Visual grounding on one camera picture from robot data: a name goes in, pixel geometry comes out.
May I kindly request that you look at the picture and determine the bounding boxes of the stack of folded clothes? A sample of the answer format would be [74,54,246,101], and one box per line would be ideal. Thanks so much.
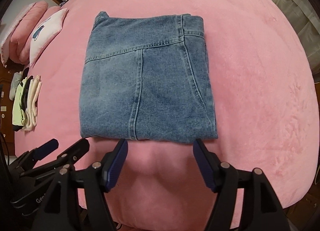
[10,69,43,132]

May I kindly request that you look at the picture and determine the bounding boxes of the blue denim jacket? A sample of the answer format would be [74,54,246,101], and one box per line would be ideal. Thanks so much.
[79,11,219,144]

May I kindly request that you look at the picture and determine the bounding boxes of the beige curtain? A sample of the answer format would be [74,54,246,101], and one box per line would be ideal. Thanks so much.
[260,0,320,82]

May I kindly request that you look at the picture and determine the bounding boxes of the pink folded quilt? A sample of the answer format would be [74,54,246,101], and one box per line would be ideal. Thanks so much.
[0,1,62,67]

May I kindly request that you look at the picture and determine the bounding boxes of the white printed pillow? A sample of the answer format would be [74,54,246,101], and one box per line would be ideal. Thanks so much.
[28,8,70,68]

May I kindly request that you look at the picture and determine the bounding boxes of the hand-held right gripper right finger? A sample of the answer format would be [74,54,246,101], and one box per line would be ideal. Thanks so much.
[192,139,292,231]

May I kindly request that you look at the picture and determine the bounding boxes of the pink plush blanket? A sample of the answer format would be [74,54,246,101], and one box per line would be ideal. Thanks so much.
[14,0,317,231]

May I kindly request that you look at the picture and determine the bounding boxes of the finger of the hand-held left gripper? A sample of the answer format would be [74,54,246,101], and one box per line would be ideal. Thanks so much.
[15,139,60,169]
[56,138,90,169]

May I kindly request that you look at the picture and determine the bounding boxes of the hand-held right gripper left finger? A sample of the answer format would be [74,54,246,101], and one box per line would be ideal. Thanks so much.
[31,139,128,231]

